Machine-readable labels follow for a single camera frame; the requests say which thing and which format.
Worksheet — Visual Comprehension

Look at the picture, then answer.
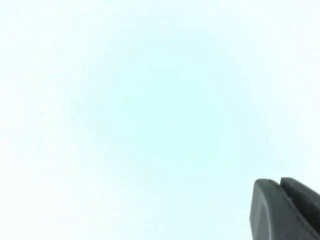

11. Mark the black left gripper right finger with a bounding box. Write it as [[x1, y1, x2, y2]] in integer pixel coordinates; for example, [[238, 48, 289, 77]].
[[279, 176, 320, 232]]

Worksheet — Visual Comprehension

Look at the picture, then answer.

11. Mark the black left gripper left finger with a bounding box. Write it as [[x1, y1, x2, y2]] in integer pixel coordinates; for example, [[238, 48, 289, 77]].
[[249, 177, 320, 240]]

